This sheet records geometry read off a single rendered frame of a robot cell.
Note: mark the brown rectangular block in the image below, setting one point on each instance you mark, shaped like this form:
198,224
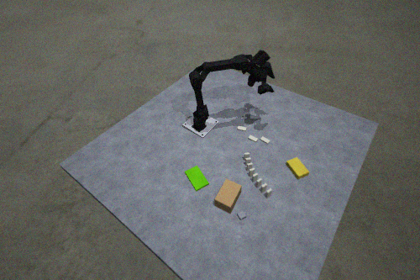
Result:
228,196

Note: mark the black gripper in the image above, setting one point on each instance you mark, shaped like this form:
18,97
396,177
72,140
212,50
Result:
261,76

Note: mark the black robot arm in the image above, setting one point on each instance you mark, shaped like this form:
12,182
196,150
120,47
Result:
239,62

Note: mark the green rectangular block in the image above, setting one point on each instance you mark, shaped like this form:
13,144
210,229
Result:
196,178

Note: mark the yellow block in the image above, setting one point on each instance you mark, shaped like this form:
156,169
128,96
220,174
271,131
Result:
297,167

